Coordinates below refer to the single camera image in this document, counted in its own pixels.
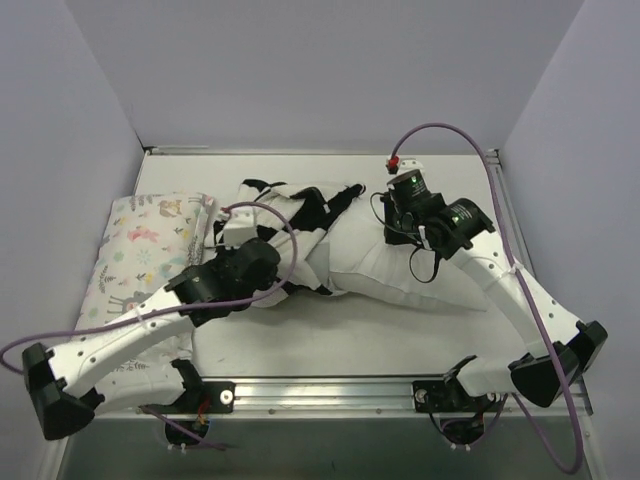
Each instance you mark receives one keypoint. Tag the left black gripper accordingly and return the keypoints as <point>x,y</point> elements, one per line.
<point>282,232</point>

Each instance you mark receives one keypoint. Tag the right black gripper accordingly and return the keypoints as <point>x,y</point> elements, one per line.
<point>393,232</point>

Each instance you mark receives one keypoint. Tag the white pillow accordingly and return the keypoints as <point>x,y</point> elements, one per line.
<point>361,262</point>

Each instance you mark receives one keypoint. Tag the black white checkered pillowcase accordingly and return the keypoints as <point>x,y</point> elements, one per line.
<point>312,210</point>

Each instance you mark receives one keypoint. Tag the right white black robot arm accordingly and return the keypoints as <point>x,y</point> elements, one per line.
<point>560,346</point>

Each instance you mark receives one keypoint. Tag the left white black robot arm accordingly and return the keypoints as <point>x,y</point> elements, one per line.
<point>72,383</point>

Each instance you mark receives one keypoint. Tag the floral animal print pillow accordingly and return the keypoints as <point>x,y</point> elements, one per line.
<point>148,240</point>

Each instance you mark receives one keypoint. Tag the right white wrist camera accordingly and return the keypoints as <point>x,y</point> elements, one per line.
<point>396,165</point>

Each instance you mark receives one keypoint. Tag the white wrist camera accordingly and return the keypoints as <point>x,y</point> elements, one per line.
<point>240,227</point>
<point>396,165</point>

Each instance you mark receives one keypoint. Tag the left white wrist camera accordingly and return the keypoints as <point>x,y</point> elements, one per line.
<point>240,227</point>

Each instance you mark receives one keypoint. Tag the aluminium right side rail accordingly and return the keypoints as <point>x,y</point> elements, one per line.
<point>512,227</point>

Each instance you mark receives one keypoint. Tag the aluminium rail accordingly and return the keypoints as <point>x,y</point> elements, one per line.
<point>512,227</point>
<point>320,392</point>

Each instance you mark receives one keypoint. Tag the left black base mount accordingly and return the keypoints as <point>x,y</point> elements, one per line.
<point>212,397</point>

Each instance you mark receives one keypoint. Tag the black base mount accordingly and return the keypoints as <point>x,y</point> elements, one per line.
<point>212,397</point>
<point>437,396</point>

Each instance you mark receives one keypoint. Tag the aluminium front rail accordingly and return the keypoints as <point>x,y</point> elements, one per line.
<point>320,392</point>

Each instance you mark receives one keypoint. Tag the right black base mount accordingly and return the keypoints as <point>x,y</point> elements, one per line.
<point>437,396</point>

